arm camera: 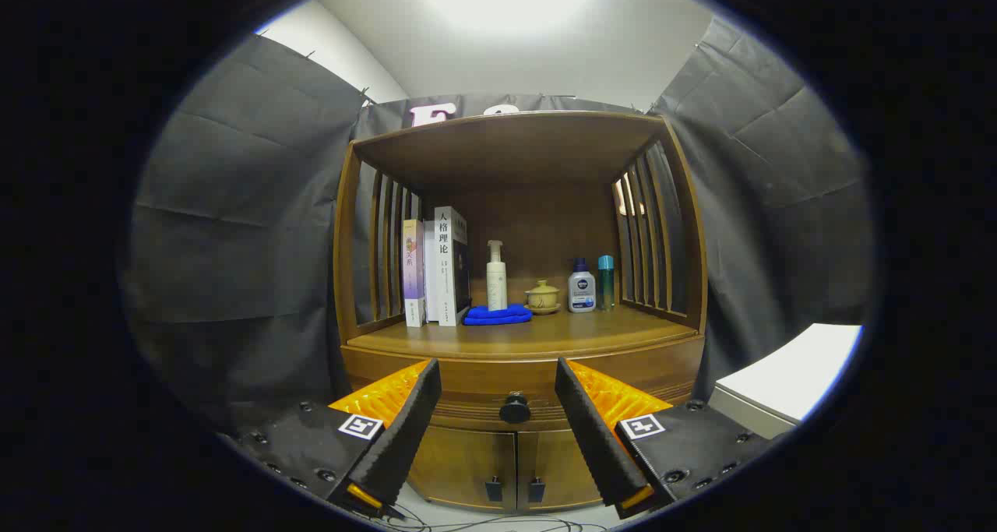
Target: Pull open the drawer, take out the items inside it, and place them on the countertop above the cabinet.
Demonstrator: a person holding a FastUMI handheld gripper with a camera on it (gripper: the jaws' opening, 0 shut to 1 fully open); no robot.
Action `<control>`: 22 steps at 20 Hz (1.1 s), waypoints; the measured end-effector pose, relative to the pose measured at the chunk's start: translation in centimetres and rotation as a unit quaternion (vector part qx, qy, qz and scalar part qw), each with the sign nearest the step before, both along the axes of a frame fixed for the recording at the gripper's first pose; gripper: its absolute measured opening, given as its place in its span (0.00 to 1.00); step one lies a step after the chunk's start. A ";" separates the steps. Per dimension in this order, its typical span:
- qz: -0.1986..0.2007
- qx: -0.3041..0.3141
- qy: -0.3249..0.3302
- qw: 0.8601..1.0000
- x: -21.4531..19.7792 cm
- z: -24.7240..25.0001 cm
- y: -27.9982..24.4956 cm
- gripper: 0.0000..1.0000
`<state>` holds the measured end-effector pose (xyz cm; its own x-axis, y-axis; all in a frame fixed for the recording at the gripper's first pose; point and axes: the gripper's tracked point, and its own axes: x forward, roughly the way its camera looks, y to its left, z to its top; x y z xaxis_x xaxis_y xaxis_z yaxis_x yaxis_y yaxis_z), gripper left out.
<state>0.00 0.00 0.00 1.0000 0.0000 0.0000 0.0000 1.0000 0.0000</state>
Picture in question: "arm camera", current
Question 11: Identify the thick white book dark cover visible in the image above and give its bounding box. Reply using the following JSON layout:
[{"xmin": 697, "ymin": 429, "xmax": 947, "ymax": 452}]
[{"xmin": 434, "ymin": 206, "xmax": 472, "ymax": 327}]

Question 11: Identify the thin white book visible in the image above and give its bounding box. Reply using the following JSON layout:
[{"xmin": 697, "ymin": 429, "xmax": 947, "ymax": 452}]
[{"xmin": 424, "ymin": 220, "xmax": 441, "ymax": 322}]

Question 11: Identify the white pump bottle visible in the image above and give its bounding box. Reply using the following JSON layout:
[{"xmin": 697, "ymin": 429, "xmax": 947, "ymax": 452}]
[{"xmin": 486, "ymin": 240, "xmax": 509, "ymax": 312}]

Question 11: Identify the white side table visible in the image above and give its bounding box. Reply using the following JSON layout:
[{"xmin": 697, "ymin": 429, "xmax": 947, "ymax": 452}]
[{"xmin": 707, "ymin": 323, "xmax": 864, "ymax": 441}]

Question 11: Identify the wooden drawer with black knob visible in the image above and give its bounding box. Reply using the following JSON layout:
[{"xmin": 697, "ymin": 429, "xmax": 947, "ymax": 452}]
[{"xmin": 343, "ymin": 347, "xmax": 702, "ymax": 432}]

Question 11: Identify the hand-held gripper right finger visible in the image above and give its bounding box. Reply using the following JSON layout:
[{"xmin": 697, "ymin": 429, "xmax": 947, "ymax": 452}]
[{"xmin": 555, "ymin": 357, "xmax": 787, "ymax": 520}]

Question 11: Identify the beige lidded tea cup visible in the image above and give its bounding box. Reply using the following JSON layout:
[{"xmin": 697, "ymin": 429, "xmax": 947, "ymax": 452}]
[{"xmin": 523, "ymin": 279, "xmax": 562, "ymax": 315}]

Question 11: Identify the purple white book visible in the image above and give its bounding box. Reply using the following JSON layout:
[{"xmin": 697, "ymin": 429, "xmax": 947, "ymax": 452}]
[{"xmin": 402, "ymin": 219, "xmax": 427, "ymax": 328}]

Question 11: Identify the white bottle blue cap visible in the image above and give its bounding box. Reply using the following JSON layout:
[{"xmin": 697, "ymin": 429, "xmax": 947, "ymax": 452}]
[{"xmin": 567, "ymin": 258, "xmax": 597, "ymax": 314}]

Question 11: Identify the brown wooden cabinet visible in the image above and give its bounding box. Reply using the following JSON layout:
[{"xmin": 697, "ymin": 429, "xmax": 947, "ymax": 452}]
[{"xmin": 333, "ymin": 110, "xmax": 708, "ymax": 513}]

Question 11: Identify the folded blue cloth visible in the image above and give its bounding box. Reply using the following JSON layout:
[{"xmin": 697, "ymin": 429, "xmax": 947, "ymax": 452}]
[{"xmin": 463, "ymin": 304, "xmax": 534, "ymax": 326}]

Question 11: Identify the wooden countertop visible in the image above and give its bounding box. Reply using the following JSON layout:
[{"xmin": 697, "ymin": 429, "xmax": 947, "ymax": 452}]
[{"xmin": 347, "ymin": 302, "xmax": 699, "ymax": 359}]

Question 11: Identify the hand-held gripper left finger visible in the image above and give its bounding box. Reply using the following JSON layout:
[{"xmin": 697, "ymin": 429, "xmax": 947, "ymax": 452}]
[{"xmin": 220, "ymin": 358, "xmax": 442, "ymax": 517}]

